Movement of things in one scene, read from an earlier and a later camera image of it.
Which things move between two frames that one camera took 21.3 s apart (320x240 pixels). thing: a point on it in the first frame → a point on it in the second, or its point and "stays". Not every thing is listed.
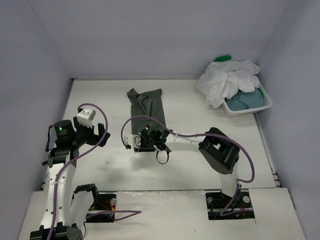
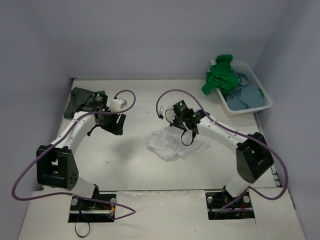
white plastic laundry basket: x=267 y=103 stays
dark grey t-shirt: x=149 y=103 → x=77 y=96
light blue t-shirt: x=244 y=100 stays
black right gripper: x=144 y=143 → x=181 y=124
